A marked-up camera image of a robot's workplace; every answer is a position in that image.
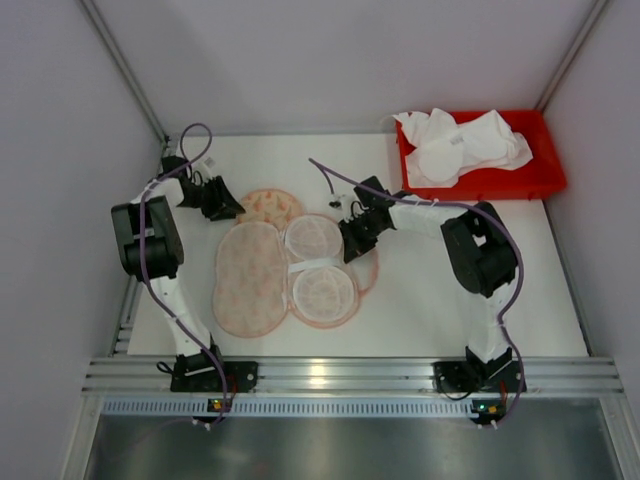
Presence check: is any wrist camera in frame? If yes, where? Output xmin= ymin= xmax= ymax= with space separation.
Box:
xmin=192 ymin=156 xmax=215 ymax=184
xmin=328 ymin=194 xmax=351 ymax=213

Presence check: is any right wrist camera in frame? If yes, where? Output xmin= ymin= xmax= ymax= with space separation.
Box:
xmin=328 ymin=194 xmax=351 ymax=213

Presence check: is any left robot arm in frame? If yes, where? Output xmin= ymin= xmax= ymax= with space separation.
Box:
xmin=111 ymin=156 xmax=246 ymax=376

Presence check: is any floral mesh laundry bag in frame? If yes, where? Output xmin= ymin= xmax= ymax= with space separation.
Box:
xmin=212 ymin=214 xmax=379 ymax=338

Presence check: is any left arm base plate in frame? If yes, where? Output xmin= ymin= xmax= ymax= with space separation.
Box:
xmin=170 ymin=356 xmax=258 ymax=393

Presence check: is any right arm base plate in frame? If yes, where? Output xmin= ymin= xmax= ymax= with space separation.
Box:
xmin=434 ymin=360 xmax=523 ymax=396

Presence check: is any red plastic tray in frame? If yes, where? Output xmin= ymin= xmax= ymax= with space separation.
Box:
xmin=395 ymin=110 xmax=567 ymax=201

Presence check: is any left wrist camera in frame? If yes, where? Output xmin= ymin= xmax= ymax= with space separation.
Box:
xmin=192 ymin=156 xmax=215 ymax=184

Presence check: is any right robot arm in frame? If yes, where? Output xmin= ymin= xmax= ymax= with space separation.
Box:
xmin=339 ymin=176 xmax=520 ymax=377

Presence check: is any white bras pile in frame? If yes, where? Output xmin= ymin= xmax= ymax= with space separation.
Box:
xmin=393 ymin=108 xmax=533 ymax=188

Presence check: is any slotted cable duct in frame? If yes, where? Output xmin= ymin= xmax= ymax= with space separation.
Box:
xmin=102 ymin=396 xmax=503 ymax=419

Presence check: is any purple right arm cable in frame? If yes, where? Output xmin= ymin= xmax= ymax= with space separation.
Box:
xmin=308 ymin=158 xmax=529 ymax=421

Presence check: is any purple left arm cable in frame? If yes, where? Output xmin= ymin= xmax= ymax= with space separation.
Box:
xmin=137 ymin=122 xmax=236 ymax=416

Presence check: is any aluminium front rail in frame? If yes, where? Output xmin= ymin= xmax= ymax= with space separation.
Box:
xmin=82 ymin=356 xmax=624 ymax=398

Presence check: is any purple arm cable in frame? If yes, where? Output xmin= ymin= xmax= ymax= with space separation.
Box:
xmin=308 ymin=158 xmax=529 ymax=421
xmin=137 ymin=122 xmax=236 ymax=416

